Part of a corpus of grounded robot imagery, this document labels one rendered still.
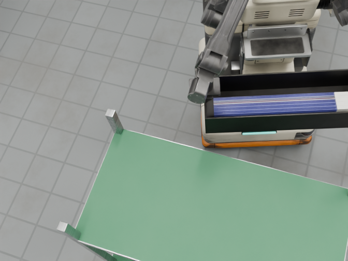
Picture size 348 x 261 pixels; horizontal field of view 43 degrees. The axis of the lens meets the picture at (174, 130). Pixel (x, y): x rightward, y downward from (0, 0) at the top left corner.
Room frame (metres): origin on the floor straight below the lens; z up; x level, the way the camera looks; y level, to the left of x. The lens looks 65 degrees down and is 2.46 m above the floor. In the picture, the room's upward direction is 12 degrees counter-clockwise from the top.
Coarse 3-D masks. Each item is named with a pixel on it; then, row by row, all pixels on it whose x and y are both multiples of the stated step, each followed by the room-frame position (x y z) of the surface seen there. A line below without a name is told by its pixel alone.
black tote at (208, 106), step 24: (288, 72) 0.75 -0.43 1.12; (312, 72) 0.74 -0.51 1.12; (336, 72) 0.72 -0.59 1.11; (216, 96) 0.78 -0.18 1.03; (240, 96) 0.75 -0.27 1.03; (216, 120) 0.64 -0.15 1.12; (240, 120) 0.62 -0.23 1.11; (264, 120) 0.61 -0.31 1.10; (288, 120) 0.59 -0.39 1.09; (312, 120) 0.58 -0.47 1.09; (336, 120) 0.56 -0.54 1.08
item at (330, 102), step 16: (256, 96) 0.72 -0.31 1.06; (272, 96) 0.71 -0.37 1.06; (288, 96) 0.70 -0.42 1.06; (304, 96) 0.68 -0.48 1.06; (320, 96) 0.67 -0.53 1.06; (336, 96) 0.66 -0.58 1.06; (224, 112) 0.69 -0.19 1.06; (240, 112) 0.67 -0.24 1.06; (256, 112) 0.66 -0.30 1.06; (272, 112) 0.65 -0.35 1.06; (288, 112) 0.64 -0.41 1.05; (304, 112) 0.63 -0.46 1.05; (320, 112) 0.62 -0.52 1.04
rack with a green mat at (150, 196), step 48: (144, 144) 0.68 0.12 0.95; (96, 192) 0.53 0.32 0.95; (144, 192) 0.50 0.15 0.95; (192, 192) 0.46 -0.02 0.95; (240, 192) 0.42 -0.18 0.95; (288, 192) 0.39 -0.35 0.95; (336, 192) 0.35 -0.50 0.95; (96, 240) 0.36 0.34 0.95; (144, 240) 0.33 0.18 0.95; (192, 240) 0.29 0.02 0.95; (240, 240) 0.26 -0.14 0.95; (288, 240) 0.23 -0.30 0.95; (336, 240) 0.20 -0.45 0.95
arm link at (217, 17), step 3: (216, 12) 0.95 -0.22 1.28; (219, 12) 0.95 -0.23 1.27; (216, 15) 0.94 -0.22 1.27; (219, 15) 0.94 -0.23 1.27; (222, 15) 0.94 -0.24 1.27; (213, 18) 0.94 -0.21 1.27; (216, 18) 0.94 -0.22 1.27; (219, 18) 0.94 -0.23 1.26; (213, 21) 0.93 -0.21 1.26; (216, 21) 0.93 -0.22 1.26; (219, 21) 0.93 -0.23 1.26; (210, 24) 0.93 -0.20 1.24; (213, 24) 0.93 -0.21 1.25; (216, 24) 0.93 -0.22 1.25; (213, 27) 0.93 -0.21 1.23; (216, 27) 0.92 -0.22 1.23
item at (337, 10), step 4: (336, 0) 0.90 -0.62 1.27; (340, 0) 0.88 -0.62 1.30; (344, 0) 0.87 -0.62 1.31; (332, 4) 0.90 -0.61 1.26; (336, 4) 0.88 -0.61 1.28; (340, 4) 0.87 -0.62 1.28; (344, 4) 0.86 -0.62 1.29; (336, 8) 0.87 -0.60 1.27; (340, 8) 0.87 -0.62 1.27; (344, 8) 0.87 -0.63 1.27; (336, 12) 0.88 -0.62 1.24; (340, 12) 0.86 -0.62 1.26; (344, 12) 0.86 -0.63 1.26; (336, 16) 0.89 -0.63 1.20; (340, 16) 0.85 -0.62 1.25; (344, 16) 0.85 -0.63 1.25; (340, 20) 0.85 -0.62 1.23; (344, 20) 0.84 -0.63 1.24; (340, 24) 0.86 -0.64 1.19; (344, 24) 0.84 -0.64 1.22
